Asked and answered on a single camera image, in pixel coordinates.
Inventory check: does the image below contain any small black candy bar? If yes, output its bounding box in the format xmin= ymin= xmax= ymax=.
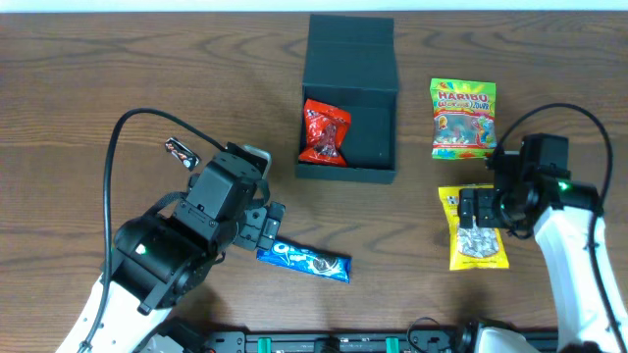
xmin=164 ymin=137 xmax=201 ymax=172

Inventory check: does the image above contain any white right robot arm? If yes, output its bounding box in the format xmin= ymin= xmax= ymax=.
xmin=457 ymin=133 xmax=627 ymax=352

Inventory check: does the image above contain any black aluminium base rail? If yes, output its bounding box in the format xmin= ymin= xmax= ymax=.
xmin=161 ymin=318 xmax=560 ymax=353

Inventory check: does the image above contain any blue Oreo cookie pack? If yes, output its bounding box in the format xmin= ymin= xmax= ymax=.
xmin=256 ymin=240 xmax=352 ymax=283

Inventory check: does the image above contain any red snack bag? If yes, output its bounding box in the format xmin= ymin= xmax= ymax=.
xmin=298 ymin=99 xmax=351 ymax=168

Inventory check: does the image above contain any black open gift box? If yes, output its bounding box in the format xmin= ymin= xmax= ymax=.
xmin=295 ymin=15 xmax=399 ymax=184

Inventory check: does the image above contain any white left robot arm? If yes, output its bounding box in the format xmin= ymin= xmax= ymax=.
xmin=59 ymin=144 xmax=286 ymax=352

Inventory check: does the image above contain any yellow Hacks candy bag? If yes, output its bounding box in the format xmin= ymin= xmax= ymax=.
xmin=439 ymin=184 xmax=509 ymax=271

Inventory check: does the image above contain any green Haribo gummy bag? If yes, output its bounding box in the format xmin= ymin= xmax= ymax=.
xmin=430 ymin=78 xmax=497 ymax=160

